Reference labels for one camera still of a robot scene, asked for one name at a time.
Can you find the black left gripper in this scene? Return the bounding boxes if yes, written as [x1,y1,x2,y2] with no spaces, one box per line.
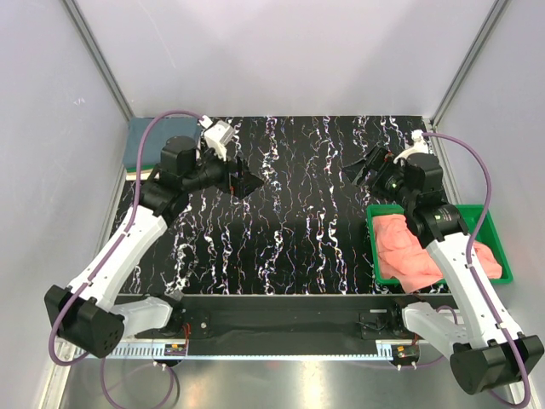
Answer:
[183,143,264,199]

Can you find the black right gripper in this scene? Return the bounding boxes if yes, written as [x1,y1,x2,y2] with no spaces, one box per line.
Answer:
[341,145,416,210]

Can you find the blue-grey t-shirt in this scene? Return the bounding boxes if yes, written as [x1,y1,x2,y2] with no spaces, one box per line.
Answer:
[123,117,201,169]

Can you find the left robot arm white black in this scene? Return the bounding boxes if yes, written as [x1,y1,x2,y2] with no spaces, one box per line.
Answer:
[44,136,264,358]

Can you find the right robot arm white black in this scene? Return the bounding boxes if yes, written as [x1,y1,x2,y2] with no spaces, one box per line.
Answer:
[342,147,544,395]

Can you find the folded beige t-shirt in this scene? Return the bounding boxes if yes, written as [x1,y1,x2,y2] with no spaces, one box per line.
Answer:
[125,169,152,181]

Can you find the pink t-shirt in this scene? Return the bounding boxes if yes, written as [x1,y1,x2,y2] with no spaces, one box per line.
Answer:
[373,214,503,295]

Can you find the folded green t-shirt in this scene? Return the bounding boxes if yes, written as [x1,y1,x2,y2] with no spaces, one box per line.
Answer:
[126,164,155,174]

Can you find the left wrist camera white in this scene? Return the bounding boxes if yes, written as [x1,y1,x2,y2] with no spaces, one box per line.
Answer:
[199,116,235,162]

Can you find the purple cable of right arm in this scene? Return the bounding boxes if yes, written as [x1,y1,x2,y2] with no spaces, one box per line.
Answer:
[419,131,531,406]

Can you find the grey slotted cable duct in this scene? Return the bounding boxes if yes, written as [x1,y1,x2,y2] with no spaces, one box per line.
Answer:
[76,343,421,362]

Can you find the aluminium frame rail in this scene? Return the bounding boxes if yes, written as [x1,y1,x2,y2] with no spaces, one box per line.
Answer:
[54,308,521,363]

